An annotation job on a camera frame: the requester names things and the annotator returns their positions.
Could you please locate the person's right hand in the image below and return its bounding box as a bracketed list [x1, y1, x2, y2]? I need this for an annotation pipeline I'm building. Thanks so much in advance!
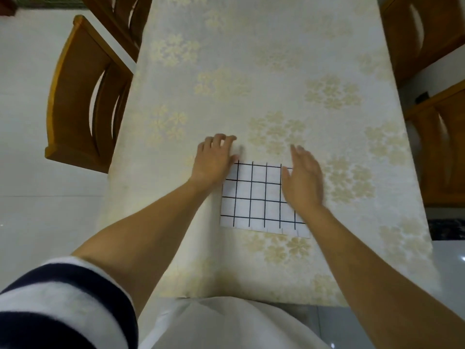
[280, 144, 326, 214]

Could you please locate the person's left hand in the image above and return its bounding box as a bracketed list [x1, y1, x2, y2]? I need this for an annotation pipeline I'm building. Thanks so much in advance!
[188, 133, 240, 190]

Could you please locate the checked cloth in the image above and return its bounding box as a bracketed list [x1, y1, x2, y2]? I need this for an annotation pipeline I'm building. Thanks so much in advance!
[219, 160, 311, 239]

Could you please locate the person's right forearm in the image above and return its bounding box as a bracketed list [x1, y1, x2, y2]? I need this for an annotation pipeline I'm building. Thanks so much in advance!
[305, 205, 465, 349]

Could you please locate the person's left forearm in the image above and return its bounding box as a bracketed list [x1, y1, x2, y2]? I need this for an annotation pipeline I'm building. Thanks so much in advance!
[72, 179, 218, 317]

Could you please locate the table with cream floral tablecloth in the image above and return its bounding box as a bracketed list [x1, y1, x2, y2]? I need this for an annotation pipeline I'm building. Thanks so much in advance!
[96, 0, 442, 309]

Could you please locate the wooden dining chair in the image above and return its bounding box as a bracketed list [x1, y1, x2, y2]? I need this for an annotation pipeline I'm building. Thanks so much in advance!
[379, 0, 465, 88]
[403, 80, 465, 207]
[81, 0, 154, 62]
[45, 15, 134, 174]

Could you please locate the glass sliding door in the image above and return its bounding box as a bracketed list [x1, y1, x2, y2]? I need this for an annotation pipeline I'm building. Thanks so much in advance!
[16, 0, 88, 10]

